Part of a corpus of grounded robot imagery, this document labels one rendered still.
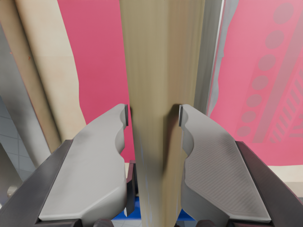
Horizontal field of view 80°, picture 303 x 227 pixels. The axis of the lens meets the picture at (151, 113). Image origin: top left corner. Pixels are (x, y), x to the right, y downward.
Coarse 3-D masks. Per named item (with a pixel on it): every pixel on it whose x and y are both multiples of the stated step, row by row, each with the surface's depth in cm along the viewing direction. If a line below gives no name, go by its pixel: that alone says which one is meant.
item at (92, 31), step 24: (72, 0) 21; (96, 0) 21; (240, 0) 21; (264, 0) 21; (72, 24) 22; (96, 24) 22; (120, 24) 22; (240, 24) 22; (264, 24) 22; (72, 48) 24; (96, 48) 24; (120, 48) 24; (240, 48) 24
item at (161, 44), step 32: (128, 0) 9; (160, 0) 8; (192, 0) 11; (128, 32) 10; (160, 32) 9; (192, 32) 12; (128, 64) 11; (160, 64) 10; (192, 64) 14; (160, 96) 11; (192, 96) 16; (160, 128) 12; (160, 160) 14; (160, 192) 16; (160, 224) 19
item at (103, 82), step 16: (80, 64) 25; (96, 64) 25; (112, 64) 25; (224, 64) 25; (240, 64) 25; (80, 80) 26; (96, 80) 26; (112, 80) 26; (224, 80) 26; (240, 80) 26; (80, 96) 28; (96, 96) 28; (112, 96) 28; (128, 96) 28; (224, 96) 27; (240, 96) 27; (96, 112) 29; (128, 112) 29; (224, 112) 29; (240, 112) 29; (128, 128) 31; (224, 128) 31; (128, 144) 33; (256, 144) 32; (272, 144) 32; (288, 144) 32; (128, 160) 35; (272, 160) 34; (288, 160) 34
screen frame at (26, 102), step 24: (0, 0) 19; (0, 24) 19; (0, 48) 21; (24, 48) 23; (0, 72) 22; (24, 72) 23; (24, 96) 24; (24, 120) 26; (48, 120) 28; (24, 144) 28; (48, 144) 28
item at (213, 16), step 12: (216, 0) 13; (204, 12) 13; (216, 12) 13; (204, 24) 14; (216, 24) 13; (204, 36) 14; (216, 36) 14; (204, 48) 15; (216, 48) 14; (204, 60) 15; (216, 60) 15; (204, 72) 15; (204, 84) 16; (204, 96) 17; (204, 108) 17
